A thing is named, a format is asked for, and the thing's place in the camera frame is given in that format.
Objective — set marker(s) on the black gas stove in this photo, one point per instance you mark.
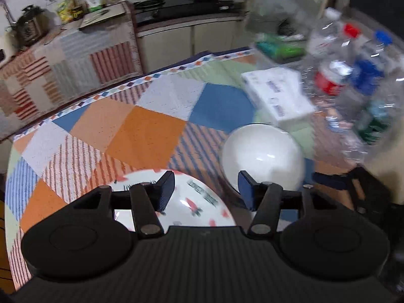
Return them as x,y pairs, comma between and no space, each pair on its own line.
189,4

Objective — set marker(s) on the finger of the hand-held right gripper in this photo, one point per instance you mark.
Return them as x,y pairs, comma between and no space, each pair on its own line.
329,180

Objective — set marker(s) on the white tissue box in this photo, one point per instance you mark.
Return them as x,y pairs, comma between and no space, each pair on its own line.
277,94

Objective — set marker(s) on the red cap water bottle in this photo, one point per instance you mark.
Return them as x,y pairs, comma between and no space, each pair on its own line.
329,80

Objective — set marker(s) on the black pressure cooker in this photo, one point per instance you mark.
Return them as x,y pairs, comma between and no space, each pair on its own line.
30,28

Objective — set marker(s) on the yellow snack packet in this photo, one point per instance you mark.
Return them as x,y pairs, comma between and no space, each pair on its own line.
65,12

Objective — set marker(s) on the patchwork tablecloth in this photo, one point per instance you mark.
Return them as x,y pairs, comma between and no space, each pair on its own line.
142,132

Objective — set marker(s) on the striped patchwork counter cloth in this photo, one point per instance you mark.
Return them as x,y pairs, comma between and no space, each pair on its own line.
79,56

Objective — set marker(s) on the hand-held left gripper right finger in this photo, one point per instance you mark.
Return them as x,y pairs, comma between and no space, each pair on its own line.
246,189

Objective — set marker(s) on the dark sauce bottle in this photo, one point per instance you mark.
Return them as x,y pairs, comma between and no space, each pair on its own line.
75,6

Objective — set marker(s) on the white cap clear bottle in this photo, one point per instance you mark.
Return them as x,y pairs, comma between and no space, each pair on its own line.
325,34

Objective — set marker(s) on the white ribbed bowl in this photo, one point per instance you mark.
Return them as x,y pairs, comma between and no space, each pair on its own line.
262,154

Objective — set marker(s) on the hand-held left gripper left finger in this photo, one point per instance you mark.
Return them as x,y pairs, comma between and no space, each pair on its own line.
165,192

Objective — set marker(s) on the black pan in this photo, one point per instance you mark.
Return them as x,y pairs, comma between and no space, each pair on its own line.
150,3

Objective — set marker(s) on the rabbit print plate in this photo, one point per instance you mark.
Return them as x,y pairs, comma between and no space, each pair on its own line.
195,195

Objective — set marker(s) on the kitchen knife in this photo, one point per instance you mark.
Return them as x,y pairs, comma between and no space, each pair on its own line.
97,15

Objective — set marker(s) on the grey cutting board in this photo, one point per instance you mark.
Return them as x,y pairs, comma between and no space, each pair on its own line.
104,17

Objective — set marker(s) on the green label water bottle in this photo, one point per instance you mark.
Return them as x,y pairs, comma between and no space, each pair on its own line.
372,123

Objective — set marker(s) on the blue cap water bottle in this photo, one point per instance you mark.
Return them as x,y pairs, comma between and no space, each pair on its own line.
367,72

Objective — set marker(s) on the cream lower cabinet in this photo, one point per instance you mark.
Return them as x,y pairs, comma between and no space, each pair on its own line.
189,44

